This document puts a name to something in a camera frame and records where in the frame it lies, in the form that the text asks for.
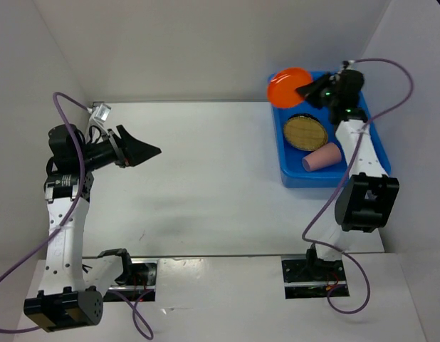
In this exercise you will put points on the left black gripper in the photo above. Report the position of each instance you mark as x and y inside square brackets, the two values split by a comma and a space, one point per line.
[136, 151]

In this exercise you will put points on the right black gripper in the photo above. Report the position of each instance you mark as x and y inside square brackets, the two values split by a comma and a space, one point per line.
[310, 90]

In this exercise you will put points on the black plastic plate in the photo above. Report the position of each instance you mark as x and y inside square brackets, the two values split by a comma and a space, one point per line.
[306, 115]

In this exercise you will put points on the orange plastic plate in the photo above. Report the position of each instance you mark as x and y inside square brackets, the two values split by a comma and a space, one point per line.
[281, 91]

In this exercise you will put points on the green-rimmed bamboo tray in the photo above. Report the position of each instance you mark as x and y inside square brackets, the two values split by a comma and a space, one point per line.
[304, 134]

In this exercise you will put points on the pink plastic cup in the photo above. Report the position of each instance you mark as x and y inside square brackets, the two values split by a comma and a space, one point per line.
[323, 157]

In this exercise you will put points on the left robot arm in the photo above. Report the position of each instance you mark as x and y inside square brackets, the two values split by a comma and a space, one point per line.
[71, 293]

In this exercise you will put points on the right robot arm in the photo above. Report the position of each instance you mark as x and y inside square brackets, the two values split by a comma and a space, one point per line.
[368, 195]

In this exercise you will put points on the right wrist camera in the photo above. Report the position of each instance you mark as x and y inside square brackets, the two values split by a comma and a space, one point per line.
[347, 65]

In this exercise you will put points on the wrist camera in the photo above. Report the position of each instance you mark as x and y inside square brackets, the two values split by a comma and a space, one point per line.
[347, 65]
[99, 113]

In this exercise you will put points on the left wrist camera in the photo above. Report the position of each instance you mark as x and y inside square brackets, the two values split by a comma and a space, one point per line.
[99, 113]

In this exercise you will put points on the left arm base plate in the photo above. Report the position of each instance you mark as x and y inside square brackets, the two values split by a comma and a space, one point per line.
[141, 284]

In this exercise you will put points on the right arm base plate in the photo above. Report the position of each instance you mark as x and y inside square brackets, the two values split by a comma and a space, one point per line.
[304, 281]

